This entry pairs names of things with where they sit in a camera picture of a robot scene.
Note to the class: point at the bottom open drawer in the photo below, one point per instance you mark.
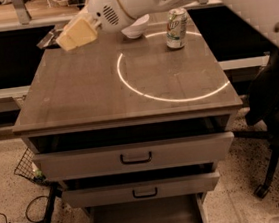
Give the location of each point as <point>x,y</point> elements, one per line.
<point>183,209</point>

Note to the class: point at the middle grey drawer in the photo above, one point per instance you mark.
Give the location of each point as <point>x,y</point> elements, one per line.
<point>141,191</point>

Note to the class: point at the black office chair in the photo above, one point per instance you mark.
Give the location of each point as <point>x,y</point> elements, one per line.
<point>263,99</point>

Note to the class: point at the grey drawer cabinet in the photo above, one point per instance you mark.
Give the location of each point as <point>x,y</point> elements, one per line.
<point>118,91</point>

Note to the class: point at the black wire basket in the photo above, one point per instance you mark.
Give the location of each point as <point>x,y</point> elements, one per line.
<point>28,170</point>

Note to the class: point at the top grey drawer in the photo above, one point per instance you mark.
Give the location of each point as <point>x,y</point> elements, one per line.
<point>113,160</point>

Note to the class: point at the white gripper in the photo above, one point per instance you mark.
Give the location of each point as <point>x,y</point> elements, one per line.
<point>104,7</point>

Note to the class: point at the white ceramic bowl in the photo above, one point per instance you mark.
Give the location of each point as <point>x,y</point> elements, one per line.
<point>137,28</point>

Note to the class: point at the green white soda can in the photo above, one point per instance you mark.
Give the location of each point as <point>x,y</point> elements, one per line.
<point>176,28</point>

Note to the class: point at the dark rxbar chocolate wrapper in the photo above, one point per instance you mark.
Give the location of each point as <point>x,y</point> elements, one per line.
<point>49,41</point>

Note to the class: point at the grey drawer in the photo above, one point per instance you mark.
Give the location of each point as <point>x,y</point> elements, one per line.
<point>141,191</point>
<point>113,160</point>

